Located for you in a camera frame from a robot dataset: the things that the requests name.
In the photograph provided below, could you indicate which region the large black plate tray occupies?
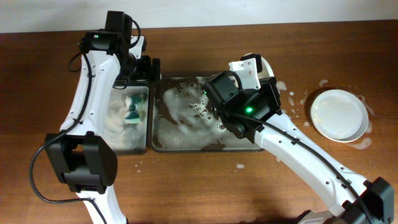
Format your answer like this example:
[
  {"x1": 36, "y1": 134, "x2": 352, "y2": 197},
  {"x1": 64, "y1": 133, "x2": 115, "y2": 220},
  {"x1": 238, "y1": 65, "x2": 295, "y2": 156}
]
[{"x1": 149, "y1": 77, "x2": 263, "y2": 152}]

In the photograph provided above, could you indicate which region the pale grey-green plate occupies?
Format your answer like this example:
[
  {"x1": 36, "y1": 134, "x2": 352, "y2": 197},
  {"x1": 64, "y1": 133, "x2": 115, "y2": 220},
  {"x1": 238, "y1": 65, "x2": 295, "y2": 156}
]
[{"x1": 310, "y1": 89, "x2": 369, "y2": 141}]

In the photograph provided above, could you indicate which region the small black soapy tray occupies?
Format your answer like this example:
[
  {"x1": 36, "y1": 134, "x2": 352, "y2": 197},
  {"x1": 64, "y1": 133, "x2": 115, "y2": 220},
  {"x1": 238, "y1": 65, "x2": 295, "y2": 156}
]
[{"x1": 103, "y1": 83, "x2": 149, "y2": 155}]

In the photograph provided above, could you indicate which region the green yellow sponge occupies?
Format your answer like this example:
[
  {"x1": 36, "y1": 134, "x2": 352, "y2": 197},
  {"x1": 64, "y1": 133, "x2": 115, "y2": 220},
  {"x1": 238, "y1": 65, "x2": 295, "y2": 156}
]
[{"x1": 124, "y1": 95, "x2": 144, "y2": 124}]

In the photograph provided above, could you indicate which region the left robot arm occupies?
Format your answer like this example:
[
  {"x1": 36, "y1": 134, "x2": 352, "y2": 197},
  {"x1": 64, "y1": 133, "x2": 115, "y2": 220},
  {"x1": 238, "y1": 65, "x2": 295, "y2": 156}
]
[{"x1": 40, "y1": 11, "x2": 161, "y2": 223}]

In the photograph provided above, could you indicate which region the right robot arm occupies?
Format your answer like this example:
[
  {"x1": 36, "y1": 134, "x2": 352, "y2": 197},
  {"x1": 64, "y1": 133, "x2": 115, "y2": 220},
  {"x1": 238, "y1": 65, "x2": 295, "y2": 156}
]
[{"x1": 202, "y1": 71, "x2": 394, "y2": 223}]

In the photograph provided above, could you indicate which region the white plate with sauce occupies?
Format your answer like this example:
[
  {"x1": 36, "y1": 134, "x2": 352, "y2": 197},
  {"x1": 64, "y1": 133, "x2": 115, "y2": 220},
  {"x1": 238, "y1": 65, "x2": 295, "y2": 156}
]
[{"x1": 240, "y1": 53, "x2": 274, "y2": 80}]

